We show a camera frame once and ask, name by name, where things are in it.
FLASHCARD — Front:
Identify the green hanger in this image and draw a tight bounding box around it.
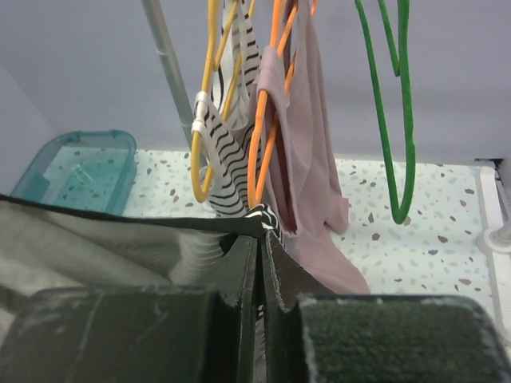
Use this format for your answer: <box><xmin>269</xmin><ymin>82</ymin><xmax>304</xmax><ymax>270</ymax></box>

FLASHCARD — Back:
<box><xmin>354</xmin><ymin>0</ymin><xmax>417</xmax><ymax>224</ymax></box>

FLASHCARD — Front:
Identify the white clothes rack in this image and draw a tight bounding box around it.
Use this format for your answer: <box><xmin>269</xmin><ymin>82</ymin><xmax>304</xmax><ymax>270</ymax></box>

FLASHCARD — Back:
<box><xmin>141</xmin><ymin>0</ymin><xmax>193</xmax><ymax>148</ymax></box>

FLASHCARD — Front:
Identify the orange hanger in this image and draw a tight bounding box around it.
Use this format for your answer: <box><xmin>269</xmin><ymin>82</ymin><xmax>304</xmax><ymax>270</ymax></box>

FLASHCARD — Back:
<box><xmin>247</xmin><ymin>0</ymin><xmax>319</xmax><ymax>211</ymax></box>

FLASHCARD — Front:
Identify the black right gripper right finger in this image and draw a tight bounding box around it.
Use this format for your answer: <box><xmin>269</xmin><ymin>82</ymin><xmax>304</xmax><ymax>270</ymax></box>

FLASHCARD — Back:
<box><xmin>261</xmin><ymin>234</ymin><xmax>510</xmax><ymax>382</ymax></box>

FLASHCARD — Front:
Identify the teal transparent plastic bin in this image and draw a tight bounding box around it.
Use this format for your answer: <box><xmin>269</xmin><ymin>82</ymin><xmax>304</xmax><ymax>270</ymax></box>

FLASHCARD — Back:
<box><xmin>10</xmin><ymin>130</ymin><xmax>137</xmax><ymax>215</ymax></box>

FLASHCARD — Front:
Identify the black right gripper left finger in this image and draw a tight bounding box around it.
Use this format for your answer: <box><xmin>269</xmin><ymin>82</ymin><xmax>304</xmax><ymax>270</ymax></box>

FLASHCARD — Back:
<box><xmin>1</xmin><ymin>236</ymin><xmax>258</xmax><ymax>382</ymax></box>

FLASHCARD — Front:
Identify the yellow hanger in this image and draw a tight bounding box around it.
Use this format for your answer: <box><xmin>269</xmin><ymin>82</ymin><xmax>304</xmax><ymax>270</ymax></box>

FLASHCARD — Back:
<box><xmin>190</xmin><ymin>0</ymin><xmax>256</xmax><ymax>203</ymax></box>

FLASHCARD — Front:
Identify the pink tank top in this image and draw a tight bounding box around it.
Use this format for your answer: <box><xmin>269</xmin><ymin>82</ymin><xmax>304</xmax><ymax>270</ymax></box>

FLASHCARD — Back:
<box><xmin>252</xmin><ymin>1</ymin><xmax>370</xmax><ymax>294</ymax></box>

